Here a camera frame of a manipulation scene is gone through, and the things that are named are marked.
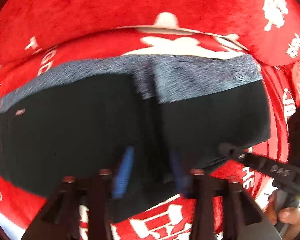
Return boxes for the black pants with grey stripes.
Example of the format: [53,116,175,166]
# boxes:
[0,54,270,223]

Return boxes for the person's right hand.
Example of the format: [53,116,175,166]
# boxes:
[264,199,300,240]

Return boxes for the red wedding blanket on bed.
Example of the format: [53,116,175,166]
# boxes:
[0,29,296,239]

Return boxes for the red wedding quilt at back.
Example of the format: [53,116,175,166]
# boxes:
[0,0,300,65]

